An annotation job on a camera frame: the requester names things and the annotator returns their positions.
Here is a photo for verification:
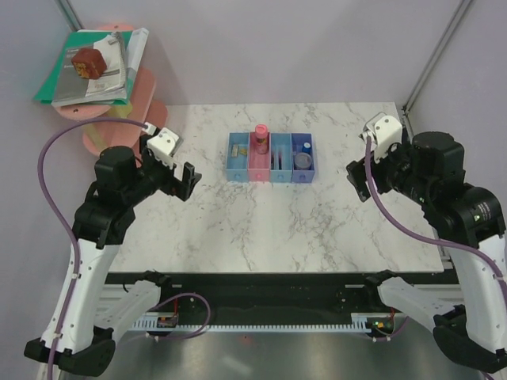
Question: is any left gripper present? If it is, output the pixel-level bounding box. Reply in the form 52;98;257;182
124;135;201;206

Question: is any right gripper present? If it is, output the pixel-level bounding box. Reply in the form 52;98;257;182
346;131;433;204

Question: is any clear jar of paper clips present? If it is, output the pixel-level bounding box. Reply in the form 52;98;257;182
294;152;313;170

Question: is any pink glue stick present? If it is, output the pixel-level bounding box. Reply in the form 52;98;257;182
254;124;269;154

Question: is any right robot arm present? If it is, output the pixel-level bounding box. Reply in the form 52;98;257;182
347;131;506;378

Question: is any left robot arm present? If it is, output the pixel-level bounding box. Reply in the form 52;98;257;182
24;146;202;377

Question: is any pink tiered shelf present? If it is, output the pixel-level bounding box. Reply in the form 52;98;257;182
53;23;169;159

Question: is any light blue drawer box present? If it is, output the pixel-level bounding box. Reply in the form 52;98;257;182
225;132;250;183

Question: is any purple drawer box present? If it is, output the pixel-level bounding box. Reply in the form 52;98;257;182
291;133;316;184

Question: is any pink drawer box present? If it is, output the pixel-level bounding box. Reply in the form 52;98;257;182
247;132;271;182

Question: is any sky blue drawer box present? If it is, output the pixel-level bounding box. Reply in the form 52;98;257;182
270;133;293;183

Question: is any grey manual booklet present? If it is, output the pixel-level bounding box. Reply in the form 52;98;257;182
51;39;126;107

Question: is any red brown cube box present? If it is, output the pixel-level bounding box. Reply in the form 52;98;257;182
71;47;107;80

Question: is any green folder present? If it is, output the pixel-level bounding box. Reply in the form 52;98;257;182
34;30;133;105

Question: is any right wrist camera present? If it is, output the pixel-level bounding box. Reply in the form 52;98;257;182
360;112;403;163

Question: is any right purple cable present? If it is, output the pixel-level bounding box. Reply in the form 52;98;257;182
364;136;507;380

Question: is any purple cable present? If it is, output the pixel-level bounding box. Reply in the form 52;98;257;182
37;117;213;380
364;136;507;380

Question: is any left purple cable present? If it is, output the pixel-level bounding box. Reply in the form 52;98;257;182
37;117;213;380

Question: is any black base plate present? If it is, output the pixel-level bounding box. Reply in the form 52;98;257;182
106;272;460;328

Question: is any white cable duct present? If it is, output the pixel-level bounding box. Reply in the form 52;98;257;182
128;313;393;333

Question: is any aluminium rail frame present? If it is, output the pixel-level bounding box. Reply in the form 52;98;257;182
35;173;490;380

